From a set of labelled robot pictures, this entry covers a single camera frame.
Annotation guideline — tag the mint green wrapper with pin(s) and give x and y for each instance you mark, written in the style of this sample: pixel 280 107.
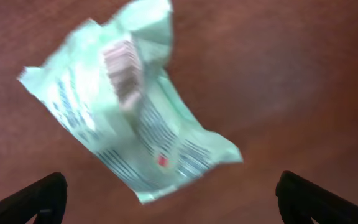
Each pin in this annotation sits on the mint green wrapper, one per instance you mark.
pixel 107 85

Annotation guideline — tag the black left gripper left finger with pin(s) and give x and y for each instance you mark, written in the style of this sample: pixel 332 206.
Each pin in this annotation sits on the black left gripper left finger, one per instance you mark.
pixel 45 200

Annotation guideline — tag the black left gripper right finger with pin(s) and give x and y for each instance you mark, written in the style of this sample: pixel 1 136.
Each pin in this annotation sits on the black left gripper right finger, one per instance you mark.
pixel 301 201

